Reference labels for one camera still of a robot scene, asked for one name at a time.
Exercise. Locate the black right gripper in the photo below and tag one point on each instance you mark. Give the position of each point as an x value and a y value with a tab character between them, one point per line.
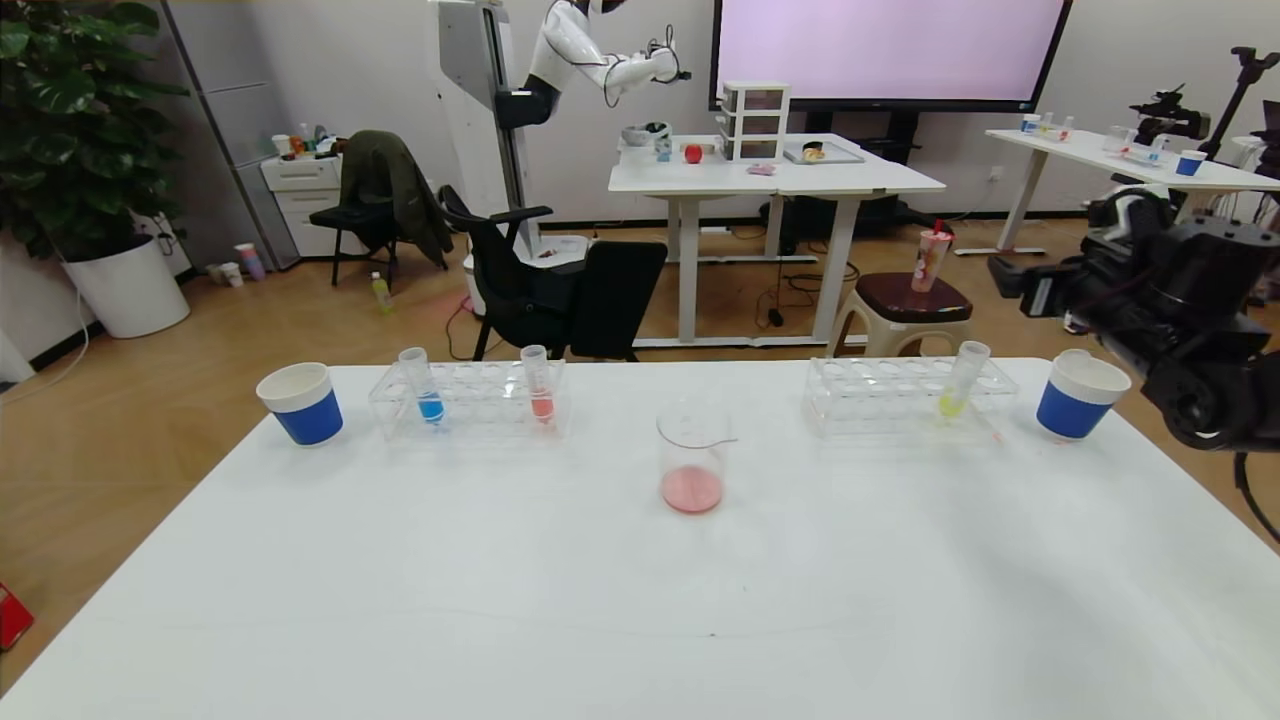
1033	283

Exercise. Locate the test tube with blue pigment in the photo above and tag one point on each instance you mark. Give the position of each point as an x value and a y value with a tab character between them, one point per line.
430	407

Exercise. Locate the black desktop robot arm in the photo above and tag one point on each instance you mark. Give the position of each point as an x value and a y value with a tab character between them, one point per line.
1170	120

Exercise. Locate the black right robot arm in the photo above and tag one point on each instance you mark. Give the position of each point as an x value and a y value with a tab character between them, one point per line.
1220	270

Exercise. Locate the test tube with yellow pigment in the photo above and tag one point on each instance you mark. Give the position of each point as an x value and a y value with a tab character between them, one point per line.
950	405

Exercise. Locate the clear acrylic test tube rack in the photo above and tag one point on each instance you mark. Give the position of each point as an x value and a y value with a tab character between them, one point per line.
480	400
890	395

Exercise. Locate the clear glass beaker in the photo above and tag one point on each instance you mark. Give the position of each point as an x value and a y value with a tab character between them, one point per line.
692	490

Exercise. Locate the pink drink cup with straw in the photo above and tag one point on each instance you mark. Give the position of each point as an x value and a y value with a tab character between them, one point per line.
928	265

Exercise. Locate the brown stool with cream legs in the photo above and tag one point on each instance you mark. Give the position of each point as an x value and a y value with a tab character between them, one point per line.
910	300

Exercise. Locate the blue and white paper cup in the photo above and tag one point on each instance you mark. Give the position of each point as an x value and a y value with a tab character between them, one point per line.
1072	410
308	415

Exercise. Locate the white height adjustable desk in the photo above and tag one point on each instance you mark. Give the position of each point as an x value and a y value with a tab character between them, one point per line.
800	180
1080	155

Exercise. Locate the black display stand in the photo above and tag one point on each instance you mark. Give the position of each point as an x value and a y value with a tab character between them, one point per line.
890	130

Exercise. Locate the grey tray with food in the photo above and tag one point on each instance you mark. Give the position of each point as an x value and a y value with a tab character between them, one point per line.
835	156

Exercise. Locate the black tripod stand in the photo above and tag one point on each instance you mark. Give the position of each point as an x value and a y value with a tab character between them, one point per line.
1240	90

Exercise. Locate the white mini drawer organizer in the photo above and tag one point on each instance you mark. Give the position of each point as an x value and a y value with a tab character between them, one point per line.
755	125

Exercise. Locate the black padded chair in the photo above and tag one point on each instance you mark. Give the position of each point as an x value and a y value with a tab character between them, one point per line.
620	300

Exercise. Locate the grey bowl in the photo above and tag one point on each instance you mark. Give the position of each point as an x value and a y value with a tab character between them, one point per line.
640	136

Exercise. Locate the white humanoid robot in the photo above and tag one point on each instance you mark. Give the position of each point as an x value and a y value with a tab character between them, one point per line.
570	50

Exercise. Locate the black office chair with armrests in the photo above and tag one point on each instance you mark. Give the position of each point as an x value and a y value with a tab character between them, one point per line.
510	290

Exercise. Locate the white grey robot column stand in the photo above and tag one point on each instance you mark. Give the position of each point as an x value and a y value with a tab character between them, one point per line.
470	100

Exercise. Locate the dark green jacket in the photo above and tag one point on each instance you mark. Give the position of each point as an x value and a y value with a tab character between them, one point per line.
390	190

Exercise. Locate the green drink bottle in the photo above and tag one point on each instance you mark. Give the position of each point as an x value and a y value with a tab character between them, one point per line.
381	295

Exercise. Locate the black folding chair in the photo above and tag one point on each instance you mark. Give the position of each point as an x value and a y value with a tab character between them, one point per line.
340	215

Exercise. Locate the white drawer cabinet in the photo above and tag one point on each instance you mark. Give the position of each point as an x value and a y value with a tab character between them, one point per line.
300	200

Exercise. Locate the purple cup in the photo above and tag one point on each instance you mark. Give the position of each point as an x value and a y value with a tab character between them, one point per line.
250	262

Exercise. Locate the small white cup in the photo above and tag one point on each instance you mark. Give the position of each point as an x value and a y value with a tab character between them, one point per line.
231	275

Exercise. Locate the tall grey metal cabinet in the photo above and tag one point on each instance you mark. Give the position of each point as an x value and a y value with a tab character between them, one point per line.
230	100

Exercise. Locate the white plant pot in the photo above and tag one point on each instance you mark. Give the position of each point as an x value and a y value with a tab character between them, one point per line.
130	295

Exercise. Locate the large green leafy plant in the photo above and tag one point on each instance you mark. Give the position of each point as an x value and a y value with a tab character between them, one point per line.
70	130

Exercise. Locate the red box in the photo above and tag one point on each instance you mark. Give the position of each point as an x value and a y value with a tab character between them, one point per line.
14	620

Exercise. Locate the white grey right wrist camera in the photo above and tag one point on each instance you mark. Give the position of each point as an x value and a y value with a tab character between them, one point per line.
1130	212

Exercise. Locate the large wall display screen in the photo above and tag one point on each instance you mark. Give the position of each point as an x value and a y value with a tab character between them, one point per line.
890	50

